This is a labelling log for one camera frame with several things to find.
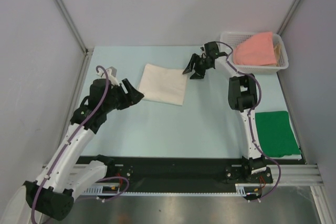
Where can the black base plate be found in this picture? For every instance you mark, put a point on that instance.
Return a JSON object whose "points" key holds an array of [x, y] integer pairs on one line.
{"points": [[228, 170]]}

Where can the beige t shirt in basket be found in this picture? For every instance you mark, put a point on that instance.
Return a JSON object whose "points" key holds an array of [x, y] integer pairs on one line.
{"points": [[277, 52]]}

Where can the white plastic basket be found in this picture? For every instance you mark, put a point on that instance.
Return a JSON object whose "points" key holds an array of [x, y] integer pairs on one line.
{"points": [[235, 38]]}

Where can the green folded t shirt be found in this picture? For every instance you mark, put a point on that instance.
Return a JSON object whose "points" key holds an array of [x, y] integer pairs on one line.
{"points": [[275, 134]]}

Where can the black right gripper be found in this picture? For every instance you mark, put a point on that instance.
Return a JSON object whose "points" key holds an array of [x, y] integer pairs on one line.
{"points": [[202, 63]]}

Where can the left aluminium corner post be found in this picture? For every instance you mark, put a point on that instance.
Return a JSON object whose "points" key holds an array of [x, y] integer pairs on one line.
{"points": [[71, 25]]}

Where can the right aluminium corner post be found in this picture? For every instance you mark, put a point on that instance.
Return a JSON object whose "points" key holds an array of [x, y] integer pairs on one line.
{"points": [[296, 1]]}

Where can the aluminium corner post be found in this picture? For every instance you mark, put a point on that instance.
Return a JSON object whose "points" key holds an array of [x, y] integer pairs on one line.
{"points": [[71, 25], [296, 1]]}

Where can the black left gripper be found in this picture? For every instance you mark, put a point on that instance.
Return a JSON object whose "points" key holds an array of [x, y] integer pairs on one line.
{"points": [[133, 97]]}

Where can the aluminium frame rail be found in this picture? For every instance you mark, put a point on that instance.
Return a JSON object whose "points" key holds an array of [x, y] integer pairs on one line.
{"points": [[291, 175]]}

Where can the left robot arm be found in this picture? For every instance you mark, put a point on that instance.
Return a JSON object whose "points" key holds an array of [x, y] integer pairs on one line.
{"points": [[53, 193]]}

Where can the white slotted cable duct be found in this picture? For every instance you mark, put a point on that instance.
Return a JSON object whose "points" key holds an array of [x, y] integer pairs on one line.
{"points": [[103, 190]]}

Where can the pink t shirt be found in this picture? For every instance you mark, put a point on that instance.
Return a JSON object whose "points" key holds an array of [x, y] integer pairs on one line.
{"points": [[258, 50]]}

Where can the cream white t shirt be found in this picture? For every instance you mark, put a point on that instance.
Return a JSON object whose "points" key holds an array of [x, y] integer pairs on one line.
{"points": [[163, 85]]}

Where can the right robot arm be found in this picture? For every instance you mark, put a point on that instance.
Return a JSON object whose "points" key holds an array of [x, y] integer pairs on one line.
{"points": [[244, 95]]}

